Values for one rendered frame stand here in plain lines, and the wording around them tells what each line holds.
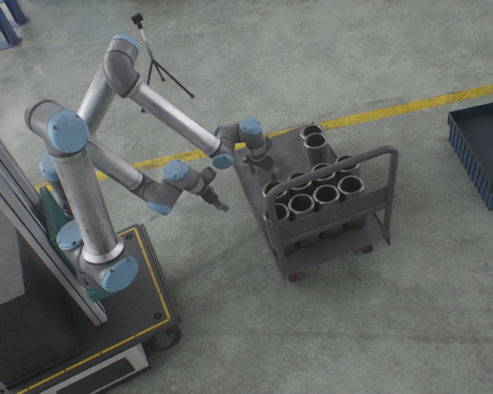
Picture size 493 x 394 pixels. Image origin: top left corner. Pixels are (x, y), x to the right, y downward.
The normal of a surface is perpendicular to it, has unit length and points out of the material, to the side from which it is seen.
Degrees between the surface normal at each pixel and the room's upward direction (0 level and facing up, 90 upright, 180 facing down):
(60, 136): 83
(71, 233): 5
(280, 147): 0
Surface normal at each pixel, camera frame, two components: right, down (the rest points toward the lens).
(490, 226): -0.18, -0.67
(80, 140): 0.72, 0.28
